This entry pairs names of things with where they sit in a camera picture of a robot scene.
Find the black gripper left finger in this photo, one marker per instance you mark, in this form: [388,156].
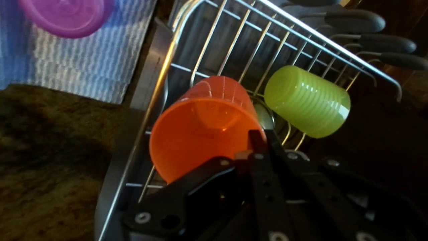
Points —
[262,196]

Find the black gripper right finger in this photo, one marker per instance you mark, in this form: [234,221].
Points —
[325,196]

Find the orange plastic cup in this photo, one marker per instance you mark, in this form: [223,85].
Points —
[200,134]

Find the green ribbed plastic cup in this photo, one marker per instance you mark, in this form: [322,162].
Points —
[307,101]

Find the stainless steel drying rack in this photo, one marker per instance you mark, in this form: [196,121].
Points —
[147,89]

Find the blue striped dish cloth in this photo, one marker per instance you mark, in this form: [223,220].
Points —
[88,62]

